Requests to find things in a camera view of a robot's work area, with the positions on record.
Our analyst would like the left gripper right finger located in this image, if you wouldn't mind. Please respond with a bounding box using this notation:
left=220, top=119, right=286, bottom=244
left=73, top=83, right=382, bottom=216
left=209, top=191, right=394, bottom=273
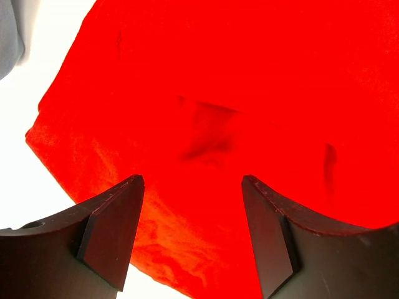
left=242, top=176, right=398, bottom=298

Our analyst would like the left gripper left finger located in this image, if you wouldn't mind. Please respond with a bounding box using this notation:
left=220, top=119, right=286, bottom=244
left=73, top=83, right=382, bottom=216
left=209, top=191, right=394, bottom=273
left=1, top=175, right=145, bottom=298

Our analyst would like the red t shirt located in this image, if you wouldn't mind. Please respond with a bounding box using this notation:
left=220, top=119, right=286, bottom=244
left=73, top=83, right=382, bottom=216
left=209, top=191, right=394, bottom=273
left=26, top=1, right=398, bottom=298

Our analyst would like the grey-blue folded t shirt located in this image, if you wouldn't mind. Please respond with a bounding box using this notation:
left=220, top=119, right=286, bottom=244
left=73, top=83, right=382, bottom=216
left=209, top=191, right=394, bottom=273
left=0, top=0, right=25, bottom=79

